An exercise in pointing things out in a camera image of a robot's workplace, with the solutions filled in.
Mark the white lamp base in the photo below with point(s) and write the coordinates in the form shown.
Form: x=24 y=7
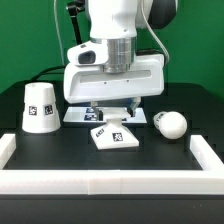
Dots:
x=113 y=134

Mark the white lamp bulb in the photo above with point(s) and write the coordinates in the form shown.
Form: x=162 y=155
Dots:
x=171 y=125

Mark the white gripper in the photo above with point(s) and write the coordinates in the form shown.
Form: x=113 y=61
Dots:
x=92 y=84

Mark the white marker tag board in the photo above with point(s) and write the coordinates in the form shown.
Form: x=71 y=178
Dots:
x=88 y=115

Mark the white U-shaped frame wall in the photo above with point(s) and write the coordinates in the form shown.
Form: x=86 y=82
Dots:
x=208 y=180

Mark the white lamp shade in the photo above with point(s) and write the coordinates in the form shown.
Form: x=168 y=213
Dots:
x=40 y=113

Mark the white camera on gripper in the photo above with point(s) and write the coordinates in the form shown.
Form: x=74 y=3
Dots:
x=88 y=53

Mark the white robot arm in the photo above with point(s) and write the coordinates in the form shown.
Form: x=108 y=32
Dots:
x=108 y=66

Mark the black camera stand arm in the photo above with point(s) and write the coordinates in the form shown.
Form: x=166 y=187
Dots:
x=74 y=8

